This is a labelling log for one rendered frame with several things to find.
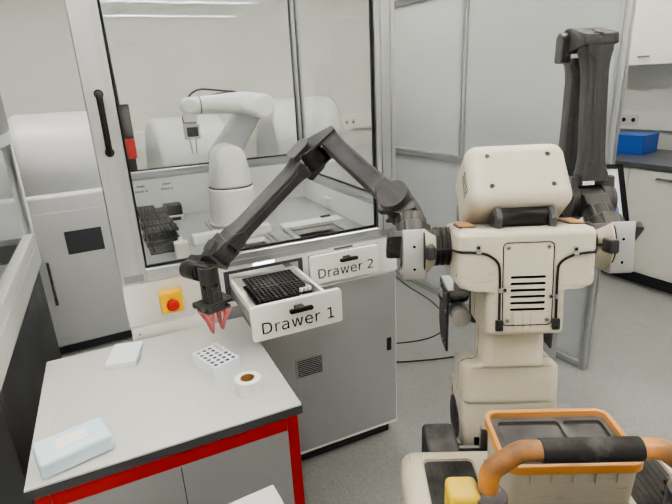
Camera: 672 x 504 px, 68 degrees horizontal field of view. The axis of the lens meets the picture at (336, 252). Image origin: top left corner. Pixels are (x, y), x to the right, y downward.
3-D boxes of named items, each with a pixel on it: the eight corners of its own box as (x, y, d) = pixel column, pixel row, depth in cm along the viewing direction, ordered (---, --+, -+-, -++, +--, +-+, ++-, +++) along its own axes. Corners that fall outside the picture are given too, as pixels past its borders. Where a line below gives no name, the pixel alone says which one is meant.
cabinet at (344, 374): (400, 431, 228) (399, 269, 203) (168, 517, 189) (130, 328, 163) (319, 342, 311) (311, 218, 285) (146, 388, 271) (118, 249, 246)
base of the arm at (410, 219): (387, 236, 108) (442, 234, 107) (384, 207, 112) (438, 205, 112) (385, 259, 115) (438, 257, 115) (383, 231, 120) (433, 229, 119)
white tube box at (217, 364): (241, 367, 144) (239, 356, 143) (216, 380, 139) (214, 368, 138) (217, 353, 153) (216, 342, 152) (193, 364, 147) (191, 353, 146)
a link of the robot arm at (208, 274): (204, 267, 136) (221, 261, 140) (189, 263, 140) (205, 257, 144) (208, 290, 138) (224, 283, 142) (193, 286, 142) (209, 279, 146)
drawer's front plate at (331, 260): (379, 270, 197) (378, 244, 193) (311, 285, 186) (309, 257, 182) (377, 269, 198) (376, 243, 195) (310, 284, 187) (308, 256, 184)
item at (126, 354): (136, 365, 148) (135, 360, 148) (105, 369, 147) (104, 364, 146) (144, 345, 160) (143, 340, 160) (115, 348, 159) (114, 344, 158)
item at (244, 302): (335, 315, 158) (334, 297, 156) (257, 334, 148) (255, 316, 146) (292, 275, 192) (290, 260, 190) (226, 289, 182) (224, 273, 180)
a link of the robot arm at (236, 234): (311, 141, 140) (329, 165, 148) (300, 135, 144) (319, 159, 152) (205, 254, 137) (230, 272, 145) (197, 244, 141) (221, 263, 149)
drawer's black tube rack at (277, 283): (313, 308, 163) (312, 289, 161) (262, 320, 156) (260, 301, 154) (290, 285, 182) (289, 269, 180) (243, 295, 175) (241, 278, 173)
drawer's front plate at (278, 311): (342, 320, 157) (341, 288, 154) (253, 343, 146) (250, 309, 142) (340, 318, 159) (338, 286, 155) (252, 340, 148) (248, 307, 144)
